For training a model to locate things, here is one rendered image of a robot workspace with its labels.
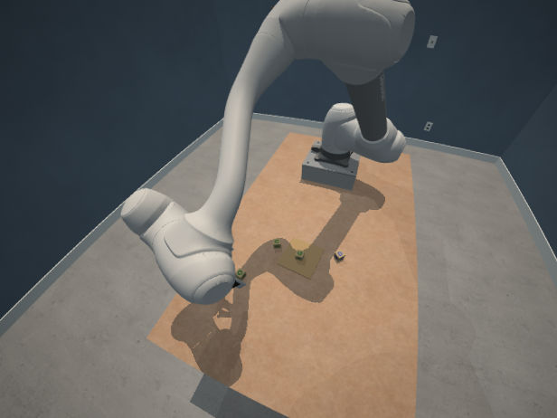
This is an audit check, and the tan flat mat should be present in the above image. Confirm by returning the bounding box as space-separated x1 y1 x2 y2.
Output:
278 237 324 280

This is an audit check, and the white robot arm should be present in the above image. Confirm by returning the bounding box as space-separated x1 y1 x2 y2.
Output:
120 0 415 305

